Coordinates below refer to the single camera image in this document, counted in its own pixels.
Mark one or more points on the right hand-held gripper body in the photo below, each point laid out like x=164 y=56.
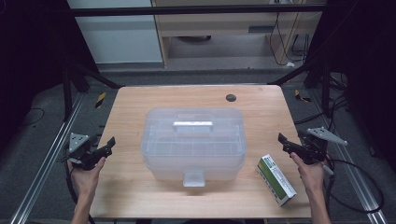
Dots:
x=311 y=151

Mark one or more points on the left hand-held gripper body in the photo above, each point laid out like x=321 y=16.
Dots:
x=78 y=142

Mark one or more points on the green and white carton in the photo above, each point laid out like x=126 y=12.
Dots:
x=275 y=179

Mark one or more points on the clear plastic storage box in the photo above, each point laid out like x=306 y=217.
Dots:
x=193 y=146

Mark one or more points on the person's right hand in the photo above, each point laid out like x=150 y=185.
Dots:
x=309 y=177

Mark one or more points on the person's left hand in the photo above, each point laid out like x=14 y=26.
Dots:
x=85 y=180

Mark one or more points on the yellow black tape strip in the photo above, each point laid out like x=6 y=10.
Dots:
x=100 y=100
x=301 y=97

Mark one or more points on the black metal stand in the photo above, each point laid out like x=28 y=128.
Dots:
x=325 y=90
x=67 y=93

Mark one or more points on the dark round table grommet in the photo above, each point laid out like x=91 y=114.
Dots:
x=231 y=97

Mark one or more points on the black curtain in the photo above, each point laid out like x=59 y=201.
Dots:
x=367 y=62
x=31 y=46

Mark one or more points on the white cabinet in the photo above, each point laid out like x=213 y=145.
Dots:
x=118 y=37

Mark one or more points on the light wooden desk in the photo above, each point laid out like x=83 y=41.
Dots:
x=218 y=23

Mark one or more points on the aluminium floor rail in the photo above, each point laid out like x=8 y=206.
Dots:
x=46 y=168
x=361 y=189

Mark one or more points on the black horizontal frame bar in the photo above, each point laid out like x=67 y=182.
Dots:
x=186 y=10

